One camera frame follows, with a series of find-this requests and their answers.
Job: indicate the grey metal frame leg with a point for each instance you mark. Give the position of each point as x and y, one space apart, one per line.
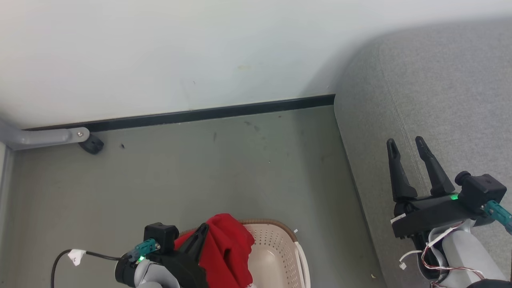
36 137

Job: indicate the grey floor trim strip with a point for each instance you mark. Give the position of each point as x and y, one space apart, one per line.
4 188

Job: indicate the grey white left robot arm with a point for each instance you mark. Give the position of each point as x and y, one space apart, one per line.
150 276

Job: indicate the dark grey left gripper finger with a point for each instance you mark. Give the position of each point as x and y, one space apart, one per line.
198 242

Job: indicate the black baseboard strip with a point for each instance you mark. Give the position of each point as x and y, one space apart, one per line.
200 114

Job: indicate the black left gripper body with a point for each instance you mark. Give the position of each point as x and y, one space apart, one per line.
184 268

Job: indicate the beige perforated laundry basket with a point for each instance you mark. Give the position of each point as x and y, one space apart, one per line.
276 256

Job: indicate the red garment with white trim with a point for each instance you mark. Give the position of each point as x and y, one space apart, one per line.
224 252

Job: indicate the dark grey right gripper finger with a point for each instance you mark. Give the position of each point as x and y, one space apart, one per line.
400 180
436 176

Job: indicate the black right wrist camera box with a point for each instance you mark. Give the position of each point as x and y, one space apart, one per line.
480 190

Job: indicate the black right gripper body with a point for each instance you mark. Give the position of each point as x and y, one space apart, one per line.
432 214

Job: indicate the grey fabric sofa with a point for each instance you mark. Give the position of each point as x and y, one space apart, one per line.
440 88

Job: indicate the black caster wheel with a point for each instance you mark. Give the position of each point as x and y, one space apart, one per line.
92 144

